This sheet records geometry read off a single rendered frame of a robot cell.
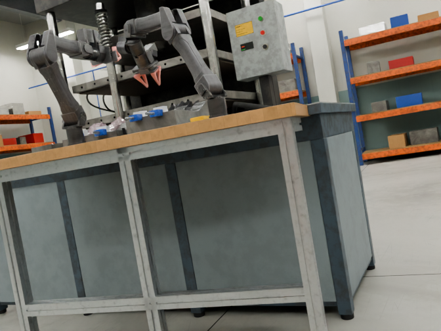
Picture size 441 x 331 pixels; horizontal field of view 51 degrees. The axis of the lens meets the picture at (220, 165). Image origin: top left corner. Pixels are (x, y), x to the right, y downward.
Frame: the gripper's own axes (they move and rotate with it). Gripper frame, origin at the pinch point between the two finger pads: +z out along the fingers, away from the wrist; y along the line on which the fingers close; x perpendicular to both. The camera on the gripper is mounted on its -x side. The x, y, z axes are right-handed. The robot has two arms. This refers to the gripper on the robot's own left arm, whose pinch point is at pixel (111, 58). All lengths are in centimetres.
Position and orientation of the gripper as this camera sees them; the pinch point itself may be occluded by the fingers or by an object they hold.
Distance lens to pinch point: 228.1
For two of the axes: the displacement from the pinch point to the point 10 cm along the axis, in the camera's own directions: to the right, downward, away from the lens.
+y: -9.4, 1.5, 3.2
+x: 1.6, 9.9, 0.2
